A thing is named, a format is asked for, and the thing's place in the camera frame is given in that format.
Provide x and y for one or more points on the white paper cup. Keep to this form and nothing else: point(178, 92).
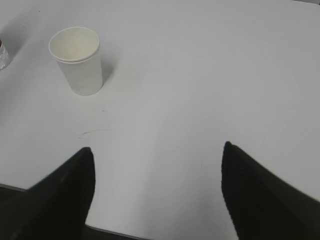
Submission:
point(77, 53)

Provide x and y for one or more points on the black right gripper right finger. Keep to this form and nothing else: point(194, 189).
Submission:
point(261, 205)

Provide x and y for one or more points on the clear plastic water bottle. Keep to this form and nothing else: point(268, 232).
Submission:
point(4, 56)

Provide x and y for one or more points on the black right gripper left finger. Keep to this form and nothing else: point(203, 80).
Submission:
point(56, 208)

